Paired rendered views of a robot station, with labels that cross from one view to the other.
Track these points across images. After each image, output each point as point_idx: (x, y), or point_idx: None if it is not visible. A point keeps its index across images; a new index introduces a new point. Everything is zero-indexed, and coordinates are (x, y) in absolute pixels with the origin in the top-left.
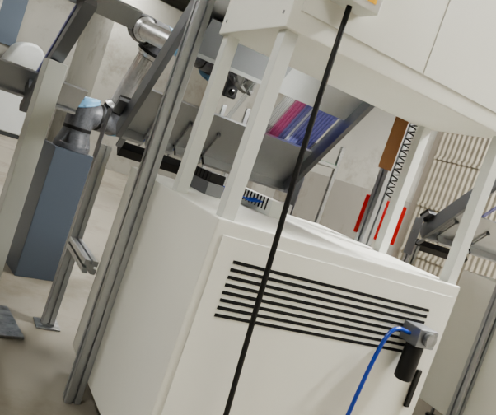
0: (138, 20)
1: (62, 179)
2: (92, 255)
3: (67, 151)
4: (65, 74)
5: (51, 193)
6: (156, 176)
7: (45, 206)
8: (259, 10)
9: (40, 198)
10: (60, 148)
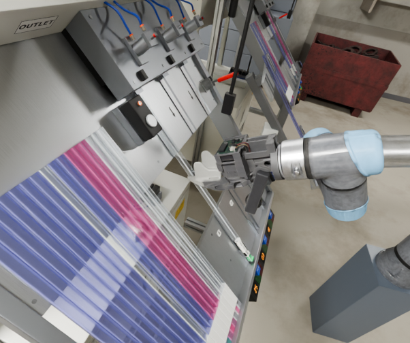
0: (265, 91)
1: (353, 271)
2: (197, 226)
3: (368, 254)
4: (262, 133)
5: (344, 273)
6: (161, 175)
7: (338, 278)
8: None
9: (339, 269)
10: (367, 248)
